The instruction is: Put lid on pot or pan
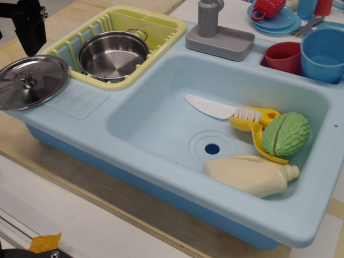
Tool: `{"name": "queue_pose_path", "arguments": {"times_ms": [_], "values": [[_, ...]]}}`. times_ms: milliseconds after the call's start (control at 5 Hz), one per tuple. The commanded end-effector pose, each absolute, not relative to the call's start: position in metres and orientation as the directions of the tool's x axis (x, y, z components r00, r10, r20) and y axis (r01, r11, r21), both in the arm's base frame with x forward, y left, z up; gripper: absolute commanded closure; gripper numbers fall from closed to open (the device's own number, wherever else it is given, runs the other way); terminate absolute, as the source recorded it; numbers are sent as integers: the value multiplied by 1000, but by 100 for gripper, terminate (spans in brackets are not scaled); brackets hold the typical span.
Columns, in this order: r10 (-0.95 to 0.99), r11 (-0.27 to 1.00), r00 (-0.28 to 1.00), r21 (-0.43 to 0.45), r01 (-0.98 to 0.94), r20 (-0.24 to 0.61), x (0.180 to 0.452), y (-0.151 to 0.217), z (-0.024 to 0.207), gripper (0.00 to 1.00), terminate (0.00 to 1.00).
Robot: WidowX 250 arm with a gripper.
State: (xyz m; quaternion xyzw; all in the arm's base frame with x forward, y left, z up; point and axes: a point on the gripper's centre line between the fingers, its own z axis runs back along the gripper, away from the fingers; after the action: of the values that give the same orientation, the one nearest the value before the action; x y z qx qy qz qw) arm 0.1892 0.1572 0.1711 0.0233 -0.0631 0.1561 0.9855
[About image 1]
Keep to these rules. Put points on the red tumbler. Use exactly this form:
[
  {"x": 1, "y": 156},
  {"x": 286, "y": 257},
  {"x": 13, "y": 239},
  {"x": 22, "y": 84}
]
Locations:
[{"x": 323, "y": 7}]

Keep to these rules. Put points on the black clamp with screw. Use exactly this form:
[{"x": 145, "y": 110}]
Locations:
[{"x": 20, "y": 253}]

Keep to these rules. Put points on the grey toy fork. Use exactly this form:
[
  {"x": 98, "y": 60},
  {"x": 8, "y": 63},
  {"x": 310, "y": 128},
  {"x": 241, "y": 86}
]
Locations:
[{"x": 307, "y": 28}]

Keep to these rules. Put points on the blue toy plates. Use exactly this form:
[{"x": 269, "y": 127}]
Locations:
[{"x": 284, "y": 23}]

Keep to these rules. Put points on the white and yellow toy knife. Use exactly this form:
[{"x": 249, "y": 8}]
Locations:
[{"x": 222, "y": 111}]

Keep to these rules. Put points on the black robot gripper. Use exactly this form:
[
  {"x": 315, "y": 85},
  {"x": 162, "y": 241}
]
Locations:
[{"x": 28, "y": 18}]

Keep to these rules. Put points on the stainless steel pot lid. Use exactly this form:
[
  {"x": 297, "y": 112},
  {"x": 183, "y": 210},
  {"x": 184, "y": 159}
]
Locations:
[{"x": 31, "y": 81}]

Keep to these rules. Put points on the green toy vegetable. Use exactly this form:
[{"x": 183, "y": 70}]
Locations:
[{"x": 286, "y": 134}]

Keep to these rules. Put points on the light blue toy sink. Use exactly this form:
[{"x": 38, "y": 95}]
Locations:
[{"x": 149, "y": 136}]

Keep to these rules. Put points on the aluminium rail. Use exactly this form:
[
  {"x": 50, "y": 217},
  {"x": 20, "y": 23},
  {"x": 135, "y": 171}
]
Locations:
[{"x": 15, "y": 233}]

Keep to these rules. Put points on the cream toy detergent bottle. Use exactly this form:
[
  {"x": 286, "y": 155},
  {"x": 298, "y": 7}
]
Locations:
[{"x": 254, "y": 175}]

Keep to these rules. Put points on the grey toy faucet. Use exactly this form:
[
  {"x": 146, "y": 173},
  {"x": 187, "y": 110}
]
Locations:
[{"x": 210, "y": 38}]

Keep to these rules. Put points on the red plastic cup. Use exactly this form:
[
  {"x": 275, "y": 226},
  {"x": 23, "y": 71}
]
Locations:
[{"x": 284, "y": 56}]

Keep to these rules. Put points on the yellow tape piece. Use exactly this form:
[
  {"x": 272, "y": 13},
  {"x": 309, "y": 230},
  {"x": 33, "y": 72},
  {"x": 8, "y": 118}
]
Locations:
[{"x": 40, "y": 244}]

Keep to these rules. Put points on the yellow dish brush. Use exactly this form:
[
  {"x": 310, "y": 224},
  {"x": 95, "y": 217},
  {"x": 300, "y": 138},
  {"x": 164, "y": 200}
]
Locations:
[{"x": 256, "y": 130}]

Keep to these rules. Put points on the yellow dish rack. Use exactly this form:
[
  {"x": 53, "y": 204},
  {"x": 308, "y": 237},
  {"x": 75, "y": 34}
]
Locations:
[{"x": 163, "y": 31}]

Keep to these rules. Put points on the light blue tumbler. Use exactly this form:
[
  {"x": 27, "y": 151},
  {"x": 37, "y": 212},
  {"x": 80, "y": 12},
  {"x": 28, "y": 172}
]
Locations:
[{"x": 306, "y": 8}]

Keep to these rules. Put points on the blue plastic cup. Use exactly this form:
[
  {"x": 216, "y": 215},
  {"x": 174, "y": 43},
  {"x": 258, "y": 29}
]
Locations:
[{"x": 322, "y": 55}]

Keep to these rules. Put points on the red toy mug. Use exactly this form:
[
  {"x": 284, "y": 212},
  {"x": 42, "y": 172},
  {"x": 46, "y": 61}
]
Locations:
[{"x": 266, "y": 9}]

